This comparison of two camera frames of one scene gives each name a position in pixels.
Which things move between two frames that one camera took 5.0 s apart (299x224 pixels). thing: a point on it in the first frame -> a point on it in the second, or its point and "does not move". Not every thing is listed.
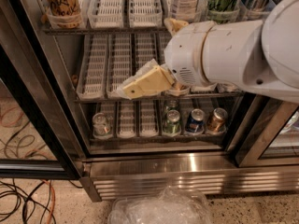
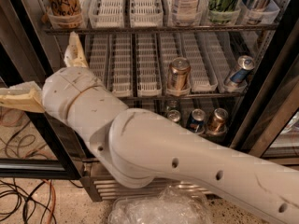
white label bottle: [186, 3] does not move
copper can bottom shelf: [217, 123] does not move
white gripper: [184, 54] -> [60, 88]
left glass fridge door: [40, 138] does not move
